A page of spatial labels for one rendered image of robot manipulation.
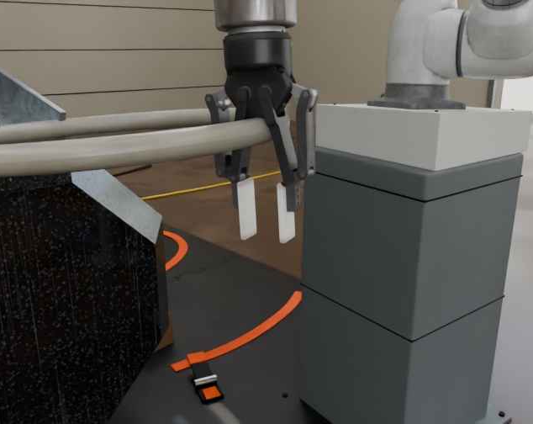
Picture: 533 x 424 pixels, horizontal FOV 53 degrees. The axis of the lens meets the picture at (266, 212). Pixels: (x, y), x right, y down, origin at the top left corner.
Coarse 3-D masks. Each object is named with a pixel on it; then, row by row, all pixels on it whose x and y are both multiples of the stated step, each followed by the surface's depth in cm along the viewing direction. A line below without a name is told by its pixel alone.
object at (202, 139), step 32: (0, 128) 82; (32, 128) 86; (64, 128) 89; (96, 128) 91; (128, 128) 93; (160, 128) 93; (192, 128) 53; (224, 128) 55; (256, 128) 58; (0, 160) 48; (32, 160) 48; (64, 160) 48; (96, 160) 48; (128, 160) 49; (160, 160) 51
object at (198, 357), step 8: (200, 352) 180; (192, 360) 177; (200, 360) 177; (192, 368) 174; (200, 368) 174; (208, 368) 175; (200, 376) 172; (208, 376) 172; (216, 376) 172; (200, 384) 170; (208, 384) 171; (216, 384) 171; (200, 392) 167; (208, 392) 167; (216, 392) 167; (208, 400) 165
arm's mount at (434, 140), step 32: (320, 128) 142; (352, 128) 133; (384, 128) 125; (416, 128) 118; (448, 128) 115; (480, 128) 123; (512, 128) 131; (384, 160) 127; (416, 160) 119; (448, 160) 118; (480, 160) 126
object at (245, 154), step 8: (240, 88) 59; (240, 96) 60; (248, 96) 60; (240, 104) 60; (240, 112) 60; (232, 152) 63; (240, 152) 62; (248, 152) 64; (232, 160) 63; (240, 160) 62; (248, 160) 64; (232, 168) 63; (240, 168) 63; (232, 176) 63; (248, 176) 66
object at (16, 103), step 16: (0, 80) 100; (16, 80) 97; (0, 96) 100; (16, 96) 97; (32, 96) 93; (0, 112) 94; (16, 112) 95; (32, 112) 94; (48, 112) 91; (64, 112) 89
